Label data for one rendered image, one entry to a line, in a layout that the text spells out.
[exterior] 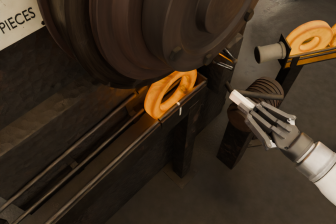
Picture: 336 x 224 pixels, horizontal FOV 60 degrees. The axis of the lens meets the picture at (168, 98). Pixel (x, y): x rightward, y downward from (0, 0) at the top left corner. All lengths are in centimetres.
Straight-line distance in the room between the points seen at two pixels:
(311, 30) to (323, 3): 154
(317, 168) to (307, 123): 102
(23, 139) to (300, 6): 218
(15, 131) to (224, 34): 47
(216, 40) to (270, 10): 181
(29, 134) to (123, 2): 38
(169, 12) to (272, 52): 70
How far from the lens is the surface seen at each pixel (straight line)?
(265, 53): 104
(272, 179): 158
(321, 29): 107
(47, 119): 67
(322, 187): 81
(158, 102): 76
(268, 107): 83
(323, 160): 79
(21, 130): 68
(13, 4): 53
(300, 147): 78
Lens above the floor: 141
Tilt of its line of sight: 56 degrees down
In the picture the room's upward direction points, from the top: straight up
